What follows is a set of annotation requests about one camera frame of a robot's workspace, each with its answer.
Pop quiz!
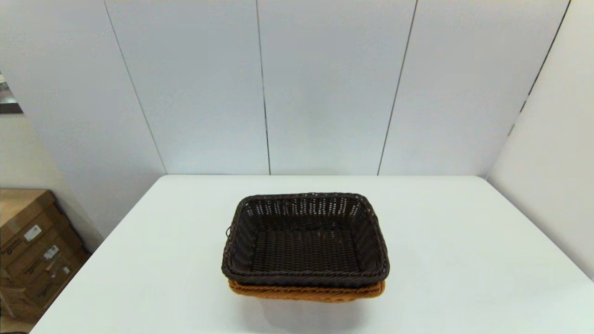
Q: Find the dark brown wicker basket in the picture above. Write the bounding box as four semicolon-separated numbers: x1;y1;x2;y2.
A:
221;192;390;288

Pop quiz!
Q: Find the orange wicker basket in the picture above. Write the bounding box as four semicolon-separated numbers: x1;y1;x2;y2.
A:
227;278;387;303

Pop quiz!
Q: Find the brown cardboard box white label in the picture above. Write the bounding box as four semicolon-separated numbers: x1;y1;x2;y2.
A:
0;218;83;284
0;239;91;321
0;188;70;256

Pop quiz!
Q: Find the grey metal wall fixture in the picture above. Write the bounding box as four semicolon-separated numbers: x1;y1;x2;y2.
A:
0;73;23;115

